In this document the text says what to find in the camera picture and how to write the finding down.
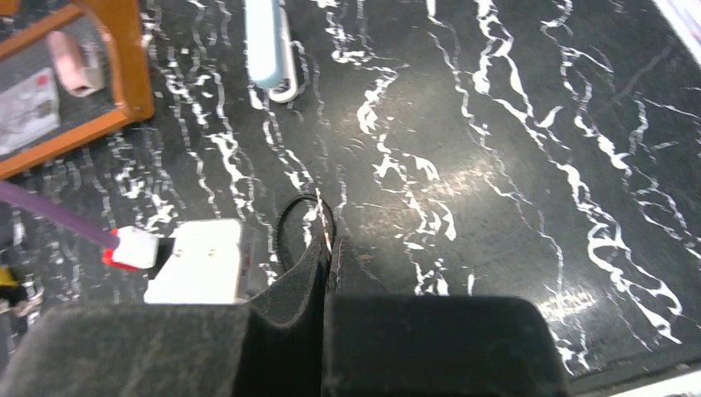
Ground white blue stapler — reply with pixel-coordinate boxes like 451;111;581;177
244;0;299;103

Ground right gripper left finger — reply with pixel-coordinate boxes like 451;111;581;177
1;238;329;396

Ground flat packaged card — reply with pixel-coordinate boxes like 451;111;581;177
1;67;60;155

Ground wooden three-tier shelf rack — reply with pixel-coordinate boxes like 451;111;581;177
1;1;155;178

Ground black cable loop lock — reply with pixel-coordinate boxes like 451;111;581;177
272;193;338;273

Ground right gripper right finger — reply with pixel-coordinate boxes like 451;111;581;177
322;237;569;396

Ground yellow padlock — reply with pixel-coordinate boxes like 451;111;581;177
1;267;31;318

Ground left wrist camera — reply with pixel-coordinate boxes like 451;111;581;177
143;219;245;305

